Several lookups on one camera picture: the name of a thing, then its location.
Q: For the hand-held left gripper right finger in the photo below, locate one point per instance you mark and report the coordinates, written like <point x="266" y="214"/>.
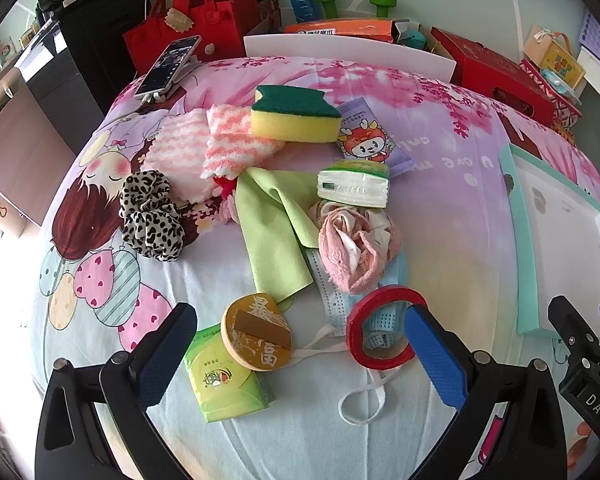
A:
<point x="437" y="355"/>

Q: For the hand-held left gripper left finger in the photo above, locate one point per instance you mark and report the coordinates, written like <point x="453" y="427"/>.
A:
<point x="165" y="355"/>

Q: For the green tissue packet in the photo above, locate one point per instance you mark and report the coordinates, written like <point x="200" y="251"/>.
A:
<point x="220" y="390"/>

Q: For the teal white tray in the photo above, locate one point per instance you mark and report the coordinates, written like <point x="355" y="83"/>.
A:
<point x="555" y="240"/>

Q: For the leopard print scrunchie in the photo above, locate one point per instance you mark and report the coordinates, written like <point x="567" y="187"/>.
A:
<point x="147" y="215"/>

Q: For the pink floral fabric bundle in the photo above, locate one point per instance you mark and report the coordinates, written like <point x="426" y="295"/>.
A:
<point x="340" y="245"/>

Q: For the light green cloth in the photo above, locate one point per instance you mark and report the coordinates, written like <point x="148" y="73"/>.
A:
<point x="270" y="240"/>

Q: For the pale pink striped cloth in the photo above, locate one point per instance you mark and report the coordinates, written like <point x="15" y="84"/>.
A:
<point x="172" y="150"/>

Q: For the purple wipes packet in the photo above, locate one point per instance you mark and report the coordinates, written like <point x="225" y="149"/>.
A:
<point x="370" y="140"/>

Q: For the coral striped cloth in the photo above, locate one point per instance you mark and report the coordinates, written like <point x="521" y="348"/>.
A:
<point x="235" y="135"/>

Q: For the yellow green sponge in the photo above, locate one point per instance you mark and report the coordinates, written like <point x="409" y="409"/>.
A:
<point x="292" y="120"/>

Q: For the red tape roll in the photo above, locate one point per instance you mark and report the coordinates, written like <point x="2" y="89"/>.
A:
<point x="352" y="331"/>

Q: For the round gold box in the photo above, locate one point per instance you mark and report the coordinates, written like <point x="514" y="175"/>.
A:
<point x="255" y="332"/>

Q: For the blue face mask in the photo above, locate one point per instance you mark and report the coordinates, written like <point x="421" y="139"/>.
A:
<point x="330" y="290"/>

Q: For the printed bedsheet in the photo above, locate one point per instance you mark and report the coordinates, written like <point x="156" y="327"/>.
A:
<point x="455" y="220"/>

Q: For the white green tissue pack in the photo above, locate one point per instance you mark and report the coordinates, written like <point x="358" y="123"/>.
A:
<point x="352" y="185"/>

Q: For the red patterned tin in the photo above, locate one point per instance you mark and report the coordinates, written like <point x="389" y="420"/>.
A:
<point x="562" y="107"/>

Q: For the brown wooden cabinet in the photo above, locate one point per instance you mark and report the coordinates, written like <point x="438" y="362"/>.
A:
<point x="20" y="150"/>

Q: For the white phone holder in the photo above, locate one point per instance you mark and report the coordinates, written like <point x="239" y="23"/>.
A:
<point x="155" y="98"/>

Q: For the red gift box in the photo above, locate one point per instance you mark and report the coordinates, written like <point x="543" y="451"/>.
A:
<point x="495" y="75"/>

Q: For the purple perforated holder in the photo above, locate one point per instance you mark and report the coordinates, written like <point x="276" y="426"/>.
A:
<point x="592" y="35"/>

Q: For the smartphone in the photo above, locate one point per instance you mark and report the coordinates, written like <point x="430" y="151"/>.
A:
<point x="167" y="67"/>

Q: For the dark cabinet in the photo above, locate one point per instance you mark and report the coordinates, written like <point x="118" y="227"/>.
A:
<point x="80" y="75"/>

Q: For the white board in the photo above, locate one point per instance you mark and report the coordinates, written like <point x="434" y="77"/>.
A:
<point x="355" y="49"/>

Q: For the orange box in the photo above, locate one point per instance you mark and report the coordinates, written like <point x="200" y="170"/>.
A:
<point x="340" y="29"/>

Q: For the red felt handbag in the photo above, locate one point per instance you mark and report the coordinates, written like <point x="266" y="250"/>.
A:
<point x="190" y="15"/>

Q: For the green dumbbell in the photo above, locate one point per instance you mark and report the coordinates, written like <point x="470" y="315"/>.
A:
<point x="327" y="0"/>
<point x="382" y="6"/>

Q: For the dark red paper bag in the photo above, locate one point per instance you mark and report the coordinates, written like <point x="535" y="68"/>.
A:
<point x="257" y="10"/>

